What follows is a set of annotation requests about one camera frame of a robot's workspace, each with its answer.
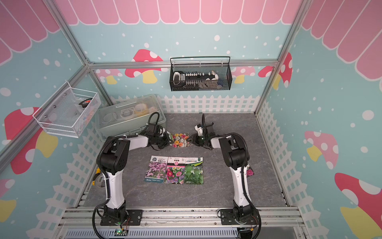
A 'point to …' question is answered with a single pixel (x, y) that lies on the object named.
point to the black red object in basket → (85, 103)
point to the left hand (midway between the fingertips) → (174, 142)
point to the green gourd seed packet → (194, 171)
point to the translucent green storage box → (127, 117)
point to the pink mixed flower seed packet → (175, 170)
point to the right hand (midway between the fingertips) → (187, 140)
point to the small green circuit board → (119, 232)
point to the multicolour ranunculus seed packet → (180, 140)
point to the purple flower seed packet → (156, 169)
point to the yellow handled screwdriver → (98, 172)
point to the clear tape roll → (100, 180)
